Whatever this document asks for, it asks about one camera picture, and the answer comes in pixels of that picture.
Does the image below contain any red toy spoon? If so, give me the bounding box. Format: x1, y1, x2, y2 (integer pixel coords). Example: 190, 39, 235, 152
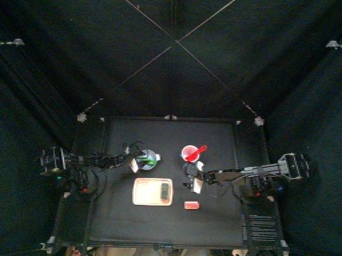
185, 144, 209, 162

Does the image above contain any black labelled base plate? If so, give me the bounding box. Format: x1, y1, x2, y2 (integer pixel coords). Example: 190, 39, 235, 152
243, 213, 284, 249

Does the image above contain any grey toy bowl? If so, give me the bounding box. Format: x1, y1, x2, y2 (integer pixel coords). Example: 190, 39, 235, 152
138, 149, 162, 172

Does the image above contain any small red box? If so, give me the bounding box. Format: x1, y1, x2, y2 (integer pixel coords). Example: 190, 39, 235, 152
183, 200, 202, 211

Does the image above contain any thin diagonal brace cord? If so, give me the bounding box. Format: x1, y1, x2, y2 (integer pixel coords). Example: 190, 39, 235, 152
125, 0, 259, 118
82, 0, 237, 114

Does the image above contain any dark toy knife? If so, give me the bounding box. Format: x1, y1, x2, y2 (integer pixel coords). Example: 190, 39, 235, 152
161, 182, 171, 203

